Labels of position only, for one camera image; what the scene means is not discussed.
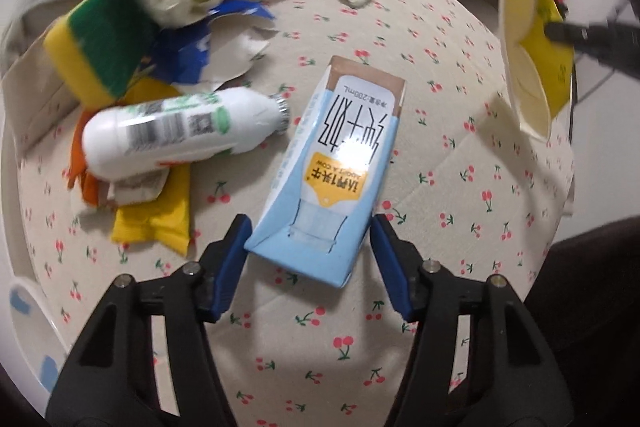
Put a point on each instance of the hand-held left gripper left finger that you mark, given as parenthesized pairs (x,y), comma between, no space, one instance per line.
(233,257)

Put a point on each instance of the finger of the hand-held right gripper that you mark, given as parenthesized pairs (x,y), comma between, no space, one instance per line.
(600,39)

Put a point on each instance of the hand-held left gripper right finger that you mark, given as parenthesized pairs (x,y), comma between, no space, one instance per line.
(388,257)

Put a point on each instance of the yellow paper bag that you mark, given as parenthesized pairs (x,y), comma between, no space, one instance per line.
(520,57)

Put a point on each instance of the light blue milk carton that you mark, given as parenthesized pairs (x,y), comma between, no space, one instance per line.
(330,147)

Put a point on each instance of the white plastic bottle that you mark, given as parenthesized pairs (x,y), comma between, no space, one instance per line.
(165,132)

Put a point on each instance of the orange wrapper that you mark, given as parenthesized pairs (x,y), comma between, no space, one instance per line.
(80,167)

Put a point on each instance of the torn blue biscuit box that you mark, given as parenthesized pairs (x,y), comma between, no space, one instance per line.
(185,52)

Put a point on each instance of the white plastic bin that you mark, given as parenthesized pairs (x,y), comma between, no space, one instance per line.
(25,332)

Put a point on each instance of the yellow green sponge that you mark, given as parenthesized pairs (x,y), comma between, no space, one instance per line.
(100,42)

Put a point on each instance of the yellow snack wrapper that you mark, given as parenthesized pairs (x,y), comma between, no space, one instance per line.
(155,217)

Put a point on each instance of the cherry print bedsheet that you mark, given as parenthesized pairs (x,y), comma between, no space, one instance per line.
(450,187)

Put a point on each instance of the torn cardboard scrap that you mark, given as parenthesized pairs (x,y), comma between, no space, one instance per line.
(140,187)

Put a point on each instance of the person's dark clothing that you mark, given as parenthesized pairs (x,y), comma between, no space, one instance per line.
(590,317)

